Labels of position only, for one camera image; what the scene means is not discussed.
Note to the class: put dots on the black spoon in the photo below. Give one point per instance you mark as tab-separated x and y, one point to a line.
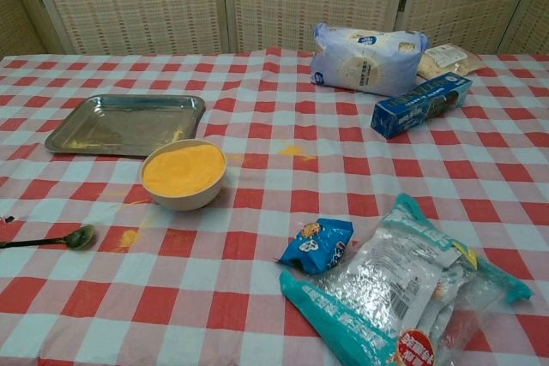
81	237

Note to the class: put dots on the yellow bowl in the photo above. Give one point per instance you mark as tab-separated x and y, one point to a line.
184	169

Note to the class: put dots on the rectangular metal tray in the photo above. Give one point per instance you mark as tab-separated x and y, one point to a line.
128	121

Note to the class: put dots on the spilled yellow powder pile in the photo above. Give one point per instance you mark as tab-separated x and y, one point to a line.
291	151

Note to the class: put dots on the small blue snack packet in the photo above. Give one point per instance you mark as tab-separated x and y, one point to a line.
317	246

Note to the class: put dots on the red white checkered tablecloth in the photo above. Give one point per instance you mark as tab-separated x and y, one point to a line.
257	254

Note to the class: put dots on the light purple food bag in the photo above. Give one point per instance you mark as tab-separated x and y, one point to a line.
364	66

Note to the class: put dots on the blue cling wrap box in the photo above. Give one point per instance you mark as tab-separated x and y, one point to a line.
412	113

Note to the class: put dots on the large teal clear snack bag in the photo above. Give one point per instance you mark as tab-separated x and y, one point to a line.
386	289

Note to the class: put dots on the clear bag of crackers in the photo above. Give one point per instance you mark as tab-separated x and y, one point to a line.
450	61

